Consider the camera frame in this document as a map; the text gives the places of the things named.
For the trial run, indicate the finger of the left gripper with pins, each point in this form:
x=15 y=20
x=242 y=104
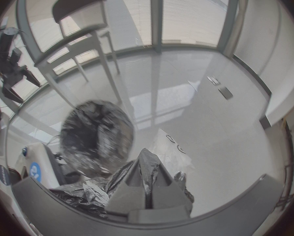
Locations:
x=11 y=93
x=30 y=77

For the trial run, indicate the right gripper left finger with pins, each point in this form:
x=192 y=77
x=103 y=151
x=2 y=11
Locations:
x=127 y=198

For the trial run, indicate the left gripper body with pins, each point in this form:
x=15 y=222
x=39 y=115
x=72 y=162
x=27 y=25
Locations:
x=9 y=75

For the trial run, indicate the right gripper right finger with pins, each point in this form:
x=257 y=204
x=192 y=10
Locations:
x=169 y=198

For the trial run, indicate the black plastic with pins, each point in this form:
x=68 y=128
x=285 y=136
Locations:
x=148 y=166

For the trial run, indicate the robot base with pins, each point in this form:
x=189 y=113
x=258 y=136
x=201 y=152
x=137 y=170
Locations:
x=46 y=156

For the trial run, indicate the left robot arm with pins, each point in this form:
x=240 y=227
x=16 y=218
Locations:
x=8 y=38

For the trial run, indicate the black plastic bag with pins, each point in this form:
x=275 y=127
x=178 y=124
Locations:
x=95 y=136

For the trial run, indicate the grey seat white-legged chair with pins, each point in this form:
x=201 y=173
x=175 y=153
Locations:
x=75 y=4

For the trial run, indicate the window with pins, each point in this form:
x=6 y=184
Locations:
x=156 y=21

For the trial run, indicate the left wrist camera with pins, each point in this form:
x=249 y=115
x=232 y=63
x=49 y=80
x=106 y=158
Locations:
x=16 y=55

